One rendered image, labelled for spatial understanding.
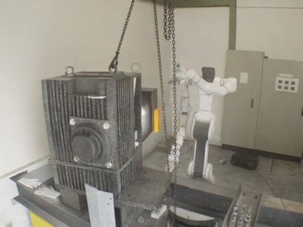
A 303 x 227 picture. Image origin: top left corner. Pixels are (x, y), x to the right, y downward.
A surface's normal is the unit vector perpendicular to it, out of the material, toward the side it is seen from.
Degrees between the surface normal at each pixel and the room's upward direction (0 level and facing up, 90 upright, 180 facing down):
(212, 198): 90
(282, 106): 90
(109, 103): 90
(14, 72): 90
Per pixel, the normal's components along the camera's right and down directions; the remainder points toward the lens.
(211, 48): -0.50, 0.23
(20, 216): 0.87, 0.14
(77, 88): -0.30, 0.25
